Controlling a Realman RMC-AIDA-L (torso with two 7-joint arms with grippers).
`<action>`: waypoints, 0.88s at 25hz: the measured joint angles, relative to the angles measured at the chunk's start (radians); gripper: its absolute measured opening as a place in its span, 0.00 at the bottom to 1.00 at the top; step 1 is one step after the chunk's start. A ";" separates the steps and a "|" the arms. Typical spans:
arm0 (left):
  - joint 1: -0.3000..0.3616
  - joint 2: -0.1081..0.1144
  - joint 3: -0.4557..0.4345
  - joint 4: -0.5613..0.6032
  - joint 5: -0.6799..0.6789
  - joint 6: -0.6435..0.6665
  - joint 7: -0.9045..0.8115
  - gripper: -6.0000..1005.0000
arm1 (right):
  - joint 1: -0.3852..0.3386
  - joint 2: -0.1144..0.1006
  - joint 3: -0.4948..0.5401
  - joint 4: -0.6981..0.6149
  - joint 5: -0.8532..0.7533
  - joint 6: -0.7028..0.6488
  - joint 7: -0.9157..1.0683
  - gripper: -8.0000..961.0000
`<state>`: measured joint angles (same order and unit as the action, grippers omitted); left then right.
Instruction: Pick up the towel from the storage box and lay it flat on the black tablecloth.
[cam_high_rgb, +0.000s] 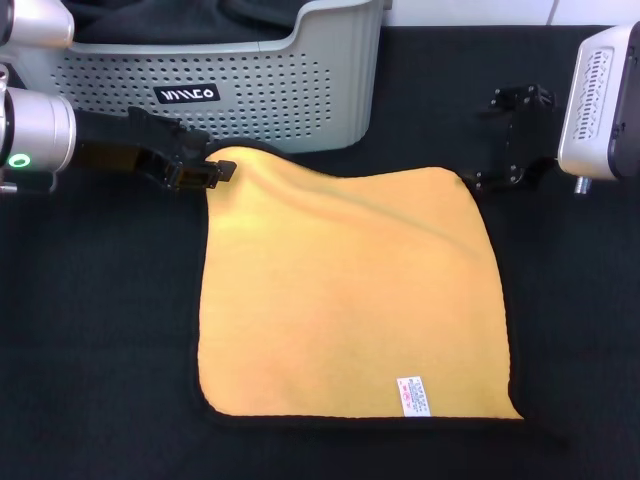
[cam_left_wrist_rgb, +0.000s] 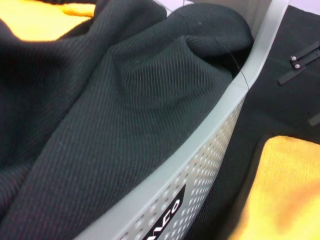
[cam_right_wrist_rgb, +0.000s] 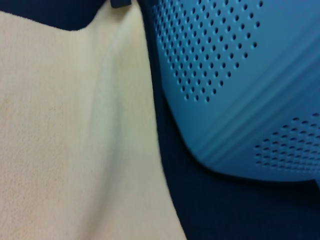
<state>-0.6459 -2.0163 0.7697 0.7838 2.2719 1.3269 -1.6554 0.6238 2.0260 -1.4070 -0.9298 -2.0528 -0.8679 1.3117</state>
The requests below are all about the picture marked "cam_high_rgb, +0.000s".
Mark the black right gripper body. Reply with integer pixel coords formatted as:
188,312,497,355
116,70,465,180
502,106,562,162

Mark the black tablecloth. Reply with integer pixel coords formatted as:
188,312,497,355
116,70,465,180
0,23,640,480

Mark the yellow grey towel black edge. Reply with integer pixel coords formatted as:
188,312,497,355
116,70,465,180
189,141,571,446

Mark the grey perforated storage box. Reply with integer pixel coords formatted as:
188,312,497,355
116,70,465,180
9,0,386,154

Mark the black cloth box liner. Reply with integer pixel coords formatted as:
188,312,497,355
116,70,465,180
69,0,314,46

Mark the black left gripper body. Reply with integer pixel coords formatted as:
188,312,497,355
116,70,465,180
73,105,184,185

